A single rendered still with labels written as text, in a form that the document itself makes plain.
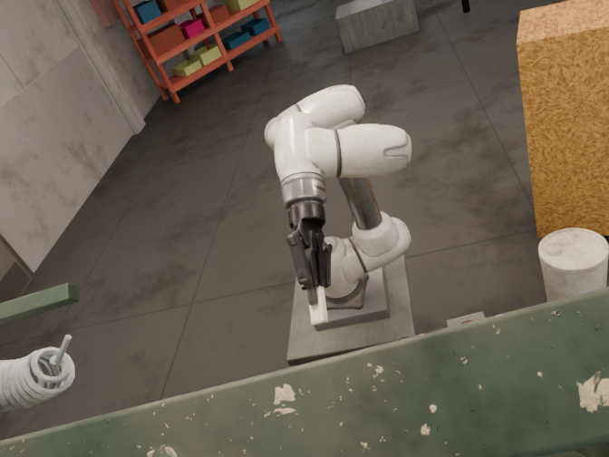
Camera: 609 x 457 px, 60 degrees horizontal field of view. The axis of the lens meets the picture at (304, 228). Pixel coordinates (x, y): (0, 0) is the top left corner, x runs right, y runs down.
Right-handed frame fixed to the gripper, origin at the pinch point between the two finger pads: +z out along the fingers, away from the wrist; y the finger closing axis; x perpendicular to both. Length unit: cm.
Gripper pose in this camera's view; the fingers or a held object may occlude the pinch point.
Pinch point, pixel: (317, 306)
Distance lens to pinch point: 100.7
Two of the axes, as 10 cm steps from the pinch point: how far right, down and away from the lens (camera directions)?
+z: 1.1, 9.3, -3.5
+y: 6.1, 2.2, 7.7
